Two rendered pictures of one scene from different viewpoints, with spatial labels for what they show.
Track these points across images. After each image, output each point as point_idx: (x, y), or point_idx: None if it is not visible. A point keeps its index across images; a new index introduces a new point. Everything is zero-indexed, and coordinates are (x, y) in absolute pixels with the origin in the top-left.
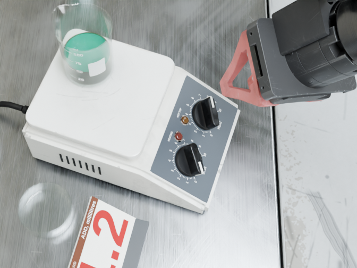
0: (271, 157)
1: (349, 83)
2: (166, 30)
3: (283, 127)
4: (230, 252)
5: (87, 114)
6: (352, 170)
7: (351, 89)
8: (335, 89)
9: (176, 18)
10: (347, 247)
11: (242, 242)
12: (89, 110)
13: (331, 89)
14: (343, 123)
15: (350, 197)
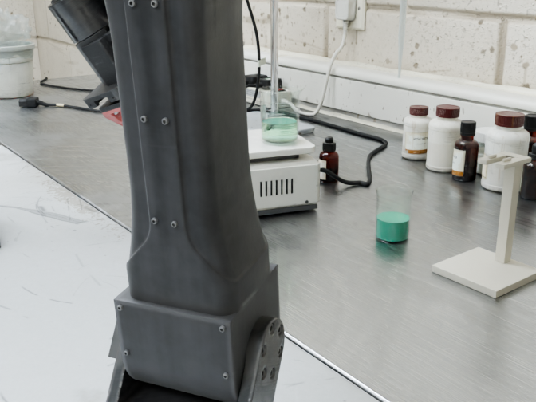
0: (128, 224)
1: (88, 95)
2: (283, 242)
3: (128, 236)
4: (125, 195)
5: (254, 134)
6: (53, 238)
7: (86, 96)
8: (97, 86)
9: (285, 250)
10: (41, 214)
11: (120, 199)
12: (255, 135)
13: (100, 84)
14: (74, 252)
15: (49, 229)
